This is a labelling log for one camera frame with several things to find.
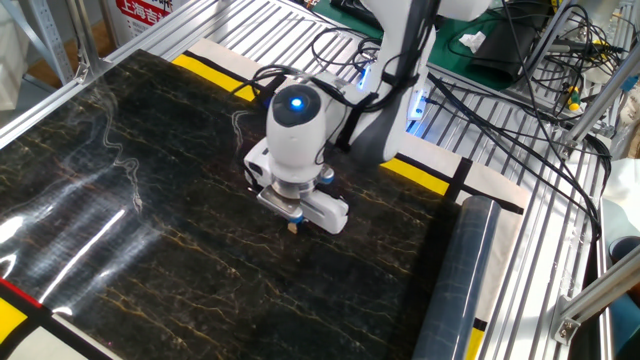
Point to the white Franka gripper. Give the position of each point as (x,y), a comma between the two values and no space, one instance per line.
(327,212)

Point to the small wooden cube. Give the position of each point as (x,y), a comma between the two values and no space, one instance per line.
(293,228)

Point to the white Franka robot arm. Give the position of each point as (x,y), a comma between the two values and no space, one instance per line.
(390,75)

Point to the black marble pattern mat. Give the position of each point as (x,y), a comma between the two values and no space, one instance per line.
(200,250)

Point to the Mondrian pattern cloth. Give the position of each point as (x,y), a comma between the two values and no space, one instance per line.
(415,172)

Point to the rolled clear plastic film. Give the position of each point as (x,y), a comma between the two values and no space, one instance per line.
(460,280)

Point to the green cutting mat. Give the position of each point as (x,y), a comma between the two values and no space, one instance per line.
(450,60)

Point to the white crumpled paper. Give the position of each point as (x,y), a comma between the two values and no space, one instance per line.
(472,41)

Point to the red white Chinese sign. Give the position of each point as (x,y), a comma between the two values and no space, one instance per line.
(145,15)

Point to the black rolled pouch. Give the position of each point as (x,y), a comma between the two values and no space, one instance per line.
(500,55)

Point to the yellow green screwdriver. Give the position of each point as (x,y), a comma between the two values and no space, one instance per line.
(573,100)

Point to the white plastic sheet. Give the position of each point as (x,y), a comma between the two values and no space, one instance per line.
(12,60)

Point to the white fabric sheet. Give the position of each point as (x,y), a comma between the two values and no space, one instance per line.
(625,200)

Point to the teal plastic container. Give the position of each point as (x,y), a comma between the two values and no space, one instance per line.
(625,320)

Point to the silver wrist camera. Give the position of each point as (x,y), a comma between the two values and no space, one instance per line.
(280,202)

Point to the grey perforated shelf post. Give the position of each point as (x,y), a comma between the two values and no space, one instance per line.
(50,35)

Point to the aluminium frame post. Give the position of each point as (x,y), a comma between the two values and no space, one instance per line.
(547,40)
(600,295)
(600,97)

